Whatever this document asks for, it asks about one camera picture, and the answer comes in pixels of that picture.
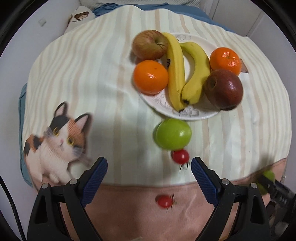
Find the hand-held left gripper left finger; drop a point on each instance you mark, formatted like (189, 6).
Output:
(93, 183)

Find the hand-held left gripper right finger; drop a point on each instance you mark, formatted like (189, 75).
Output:
(204, 183)

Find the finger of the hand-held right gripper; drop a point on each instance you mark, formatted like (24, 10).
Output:
(276, 191)

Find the small green apple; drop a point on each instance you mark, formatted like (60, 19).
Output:
(173, 134)
(269, 175)

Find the red cherry tomato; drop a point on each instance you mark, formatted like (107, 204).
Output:
(180, 156)
(164, 201)

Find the white plate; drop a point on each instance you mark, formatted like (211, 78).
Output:
(159, 102)

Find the dark red apple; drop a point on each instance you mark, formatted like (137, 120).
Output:
(224, 89)

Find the yellow banana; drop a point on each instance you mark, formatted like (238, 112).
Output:
(198, 76)
(175, 76)

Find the orange tangerine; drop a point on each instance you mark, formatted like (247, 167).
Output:
(225, 61)
(150, 77)

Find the yellow red apple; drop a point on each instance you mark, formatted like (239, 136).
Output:
(149, 45)

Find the striped cat print blanket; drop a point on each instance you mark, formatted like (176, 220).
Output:
(104, 81)

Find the teal pillow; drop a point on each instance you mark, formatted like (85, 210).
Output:
(22, 104)

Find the brown blanket label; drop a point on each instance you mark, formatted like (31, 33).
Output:
(244, 68)

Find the bear print pillow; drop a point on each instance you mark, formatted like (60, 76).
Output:
(79, 16)

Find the white door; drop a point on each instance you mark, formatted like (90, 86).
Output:
(242, 18)

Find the blue bed sheet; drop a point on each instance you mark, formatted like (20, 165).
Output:
(192, 11)

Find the white wall socket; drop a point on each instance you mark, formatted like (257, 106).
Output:
(42, 21)

